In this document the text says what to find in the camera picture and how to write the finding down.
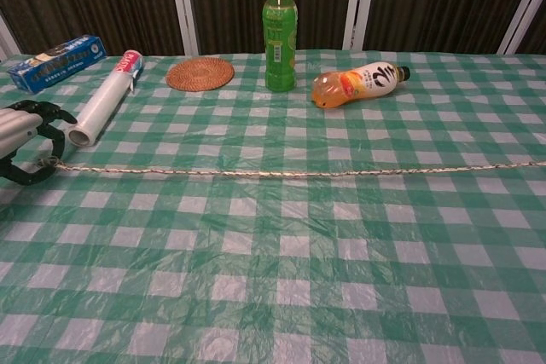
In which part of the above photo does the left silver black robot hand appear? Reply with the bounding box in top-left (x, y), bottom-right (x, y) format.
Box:
top-left (0, 99), bottom-right (79, 186)

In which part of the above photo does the braided beige rope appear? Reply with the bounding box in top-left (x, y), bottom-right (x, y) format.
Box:
top-left (36, 157), bottom-right (546, 177)

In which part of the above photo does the blue cardboard box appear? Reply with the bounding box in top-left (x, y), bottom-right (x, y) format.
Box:
top-left (6, 33), bottom-right (107, 95)

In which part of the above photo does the white plastic wrap roll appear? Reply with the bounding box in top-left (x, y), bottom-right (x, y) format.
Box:
top-left (67, 49), bottom-right (146, 147)

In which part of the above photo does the round rattan coaster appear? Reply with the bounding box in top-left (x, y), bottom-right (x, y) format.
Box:
top-left (165, 56), bottom-right (235, 92)

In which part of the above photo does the green tea bottle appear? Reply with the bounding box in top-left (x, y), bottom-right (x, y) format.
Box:
top-left (261, 0), bottom-right (299, 93)

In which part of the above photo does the green checked tablecloth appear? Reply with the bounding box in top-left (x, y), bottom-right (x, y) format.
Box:
top-left (0, 49), bottom-right (546, 364)

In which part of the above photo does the orange juice bottle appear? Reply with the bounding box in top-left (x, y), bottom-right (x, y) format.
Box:
top-left (310, 61), bottom-right (411, 110)

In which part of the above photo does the white partition frame post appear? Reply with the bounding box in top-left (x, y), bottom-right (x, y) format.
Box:
top-left (166, 0), bottom-right (200, 57)
top-left (497, 0), bottom-right (546, 56)
top-left (0, 9), bottom-right (22, 62)
top-left (342, 0), bottom-right (380, 50)

